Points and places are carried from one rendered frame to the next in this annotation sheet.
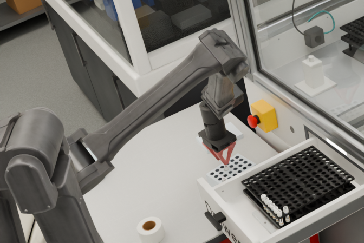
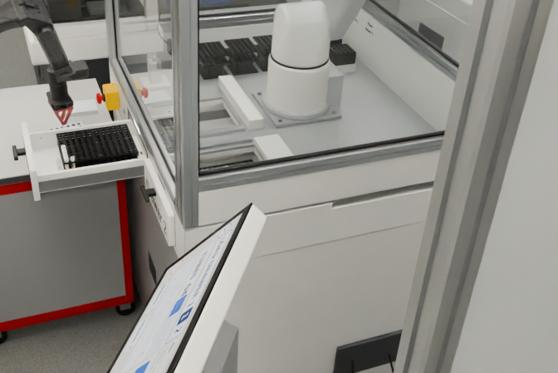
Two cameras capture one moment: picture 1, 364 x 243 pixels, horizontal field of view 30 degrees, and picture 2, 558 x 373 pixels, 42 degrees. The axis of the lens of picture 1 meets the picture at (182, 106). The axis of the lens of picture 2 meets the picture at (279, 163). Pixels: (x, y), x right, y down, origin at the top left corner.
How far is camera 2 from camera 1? 0.87 m
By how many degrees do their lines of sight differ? 5
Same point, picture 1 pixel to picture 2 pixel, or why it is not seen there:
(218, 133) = (58, 95)
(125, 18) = not seen: outside the picture
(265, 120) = (108, 100)
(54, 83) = (12, 48)
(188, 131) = not seen: hidden behind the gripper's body
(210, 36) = not seen: outside the picture
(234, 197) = (51, 147)
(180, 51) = (76, 31)
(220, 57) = (20, 14)
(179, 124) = not seen: hidden behind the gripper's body
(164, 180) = (16, 127)
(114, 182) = not seen: outside the picture
